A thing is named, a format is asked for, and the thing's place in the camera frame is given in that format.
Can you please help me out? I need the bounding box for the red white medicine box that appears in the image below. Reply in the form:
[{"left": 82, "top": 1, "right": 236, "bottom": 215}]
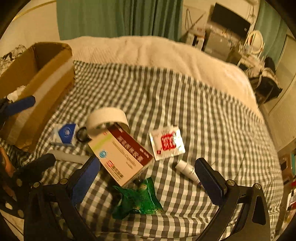
[{"left": 88, "top": 124, "right": 154, "bottom": 188}]

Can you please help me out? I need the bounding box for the floral pillow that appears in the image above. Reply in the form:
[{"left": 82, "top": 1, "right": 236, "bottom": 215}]
[{"left": 0, "top": 45, "right": 27, "bottom": 75}]

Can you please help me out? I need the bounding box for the brown cardboard box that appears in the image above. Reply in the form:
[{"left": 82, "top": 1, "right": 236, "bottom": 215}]
[{"left": 1, "top": 42, "right": 75, "bottom": 153}]

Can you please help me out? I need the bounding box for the blue white tissue pack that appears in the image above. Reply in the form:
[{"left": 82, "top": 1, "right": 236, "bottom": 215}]
[{"left": 50, "top": 123, "right": 79, "bottom": 147}]

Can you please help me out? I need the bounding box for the white flat strip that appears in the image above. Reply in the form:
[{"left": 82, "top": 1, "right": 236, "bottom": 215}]
[{"left": 48, "top": 150, "right": 90, "bottom": 165}]

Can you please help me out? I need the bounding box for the white small tube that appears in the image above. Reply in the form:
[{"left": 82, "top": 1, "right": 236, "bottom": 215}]
[{"left": 176, "top": 160, "right": 201, "bottom": 186}]

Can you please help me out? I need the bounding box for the white tape roll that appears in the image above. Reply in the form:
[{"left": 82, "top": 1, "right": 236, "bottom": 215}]
[{"left": 85, "top": 107, "right": 130, "bottom": 139}]

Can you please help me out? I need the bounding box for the green snack wrapper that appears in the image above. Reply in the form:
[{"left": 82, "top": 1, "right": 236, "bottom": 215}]
[{"left": 112, "top": 177, "right": 163, "bottom": 220}]

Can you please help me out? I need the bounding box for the green curtain left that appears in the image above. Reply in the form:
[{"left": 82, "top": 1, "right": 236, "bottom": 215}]
[{"left": 56, "top": 0, "right": 183, "bottom": 41}]

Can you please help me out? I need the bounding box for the green curtain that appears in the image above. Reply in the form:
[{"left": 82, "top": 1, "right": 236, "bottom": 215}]
[
  {"left": 254, "top": 1, "right": 288, "bottom": 64},
  {"left": 56, "top": 0, "right": 183, "bottom": 41}
]

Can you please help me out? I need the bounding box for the white louvered wardrobe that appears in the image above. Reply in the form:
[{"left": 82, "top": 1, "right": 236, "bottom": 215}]
[{"left": 264, "top": 35, "right": 295, "bottom": 152}]

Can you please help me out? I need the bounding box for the red white sachet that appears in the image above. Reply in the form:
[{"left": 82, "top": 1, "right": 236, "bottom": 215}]
[{"left": 149, "top": 126, "right": 186, "bottom": 161}]

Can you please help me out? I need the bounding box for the checkered bed sheet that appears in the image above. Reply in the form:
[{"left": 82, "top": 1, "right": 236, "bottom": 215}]
[{"left": 0, "top": 60, "right": 285, "bottom": 241}]

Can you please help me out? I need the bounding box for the chair with clothes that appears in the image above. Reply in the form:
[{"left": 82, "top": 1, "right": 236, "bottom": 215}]
[{"left": 246, "top": 57, "right": 282, "bottom": 106}]

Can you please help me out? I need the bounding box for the cream fluffy blanket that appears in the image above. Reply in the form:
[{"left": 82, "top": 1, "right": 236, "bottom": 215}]
[{"left": 65, "top": 36, "right": 260, "bottom": 114}]

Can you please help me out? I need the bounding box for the grey mini fridge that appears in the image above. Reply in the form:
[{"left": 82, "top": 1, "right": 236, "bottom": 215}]
[{"left": 203, "top": 25, "right": 241, "bottom": 62}]

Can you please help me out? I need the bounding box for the oval vanity mirror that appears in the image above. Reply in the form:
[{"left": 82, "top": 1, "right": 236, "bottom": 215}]
[{"left": 244, "top": 30, "right": 265, "bottom": 55}]

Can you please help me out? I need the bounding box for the white crate shelf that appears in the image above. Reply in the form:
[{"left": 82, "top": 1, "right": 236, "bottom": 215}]
[{"left": 185, "top": 31, "right": 206, "bottom": 51}]

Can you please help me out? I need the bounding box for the green curtain right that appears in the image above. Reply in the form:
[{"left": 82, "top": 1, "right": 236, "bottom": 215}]
[{"left": 254, "top": 1, "right": 288, "bottom": 64}]

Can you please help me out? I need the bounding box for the black hair tie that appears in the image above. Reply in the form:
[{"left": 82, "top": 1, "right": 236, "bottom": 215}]
[{"left": 75, "top": 126, "right": 92, "bottom": 144}]

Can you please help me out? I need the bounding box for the black wall television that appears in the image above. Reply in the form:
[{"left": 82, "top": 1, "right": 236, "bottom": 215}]
[{"left": 211, "top": 3, "right": 251, "bottom": 39}]

